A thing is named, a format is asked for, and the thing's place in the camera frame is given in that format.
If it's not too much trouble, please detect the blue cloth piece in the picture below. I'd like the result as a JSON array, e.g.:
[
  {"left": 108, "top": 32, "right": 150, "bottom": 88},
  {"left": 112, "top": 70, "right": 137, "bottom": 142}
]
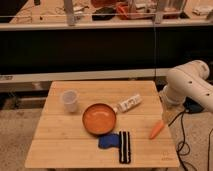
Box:
[{"left": 98, "top": 133, "right": 119, "bottom": 149}]

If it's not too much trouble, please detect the white plastic bottle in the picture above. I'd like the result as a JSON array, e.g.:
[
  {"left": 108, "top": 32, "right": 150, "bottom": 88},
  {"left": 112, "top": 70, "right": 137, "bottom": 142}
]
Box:
[{"left": 113, "top": 94, "right": 142, "bottom": 113}]

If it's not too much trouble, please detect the long workbench shelf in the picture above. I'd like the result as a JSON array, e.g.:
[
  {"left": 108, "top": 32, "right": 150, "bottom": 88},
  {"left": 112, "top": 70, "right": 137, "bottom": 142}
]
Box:
[{"left": 0, "top": 0, "right": 213, "bottom": 31}]

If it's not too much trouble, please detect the vertical black cable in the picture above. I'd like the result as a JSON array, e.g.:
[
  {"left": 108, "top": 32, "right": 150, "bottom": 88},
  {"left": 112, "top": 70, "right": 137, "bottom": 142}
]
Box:
[{"left": 153, "top": 21, "right": 158, "bottom": 81}]

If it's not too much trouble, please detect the wooden slatted table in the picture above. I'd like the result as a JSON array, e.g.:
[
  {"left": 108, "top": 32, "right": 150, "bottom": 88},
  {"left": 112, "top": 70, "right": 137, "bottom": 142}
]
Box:
[{"left": 25, "top": 81, "right": 179, "bottom": 169}]

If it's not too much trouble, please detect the orange round plate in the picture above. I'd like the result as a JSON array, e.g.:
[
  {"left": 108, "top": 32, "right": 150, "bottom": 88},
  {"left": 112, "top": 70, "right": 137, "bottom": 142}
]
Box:
[{"left": 82, "top": 103, "right": 116, "bottom": 135}]

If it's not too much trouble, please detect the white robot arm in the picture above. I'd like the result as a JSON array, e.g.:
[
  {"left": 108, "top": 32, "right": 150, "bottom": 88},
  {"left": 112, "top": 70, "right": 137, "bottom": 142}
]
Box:
[{"left": 159, "top": 60, "right": 213, "bottom": 123}]

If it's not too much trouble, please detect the clear plastic cup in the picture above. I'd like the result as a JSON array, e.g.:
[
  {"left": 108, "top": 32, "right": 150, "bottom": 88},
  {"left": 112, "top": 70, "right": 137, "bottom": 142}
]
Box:
[{"left": 60, "top": 90, "right": 78, "bottom": 113}]

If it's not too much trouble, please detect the orange carrot toy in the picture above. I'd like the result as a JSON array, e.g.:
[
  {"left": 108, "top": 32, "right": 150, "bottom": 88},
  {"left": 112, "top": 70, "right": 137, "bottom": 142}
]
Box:
[{"left": 149, "top": 120, "right": 164, "bottom": 139}]

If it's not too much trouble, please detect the black floor cable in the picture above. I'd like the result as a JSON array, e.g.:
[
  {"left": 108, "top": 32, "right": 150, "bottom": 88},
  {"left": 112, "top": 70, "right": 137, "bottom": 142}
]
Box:
[{"left": 167, "top": 109, "right": 199, "bottom": 171}]

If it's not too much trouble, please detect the black power adapter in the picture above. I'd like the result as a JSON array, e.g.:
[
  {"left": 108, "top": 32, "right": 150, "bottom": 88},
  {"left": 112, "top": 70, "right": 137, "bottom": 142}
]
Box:
[{"left": 184, "top": 102, "right": 204, "bottom": 114}]

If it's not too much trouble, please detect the black striped whiteboard eraser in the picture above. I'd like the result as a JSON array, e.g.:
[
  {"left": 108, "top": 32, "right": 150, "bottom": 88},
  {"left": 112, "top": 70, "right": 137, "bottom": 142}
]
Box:
[{"left": 119, "top": 131, "right": 131, "bottom": 164}]

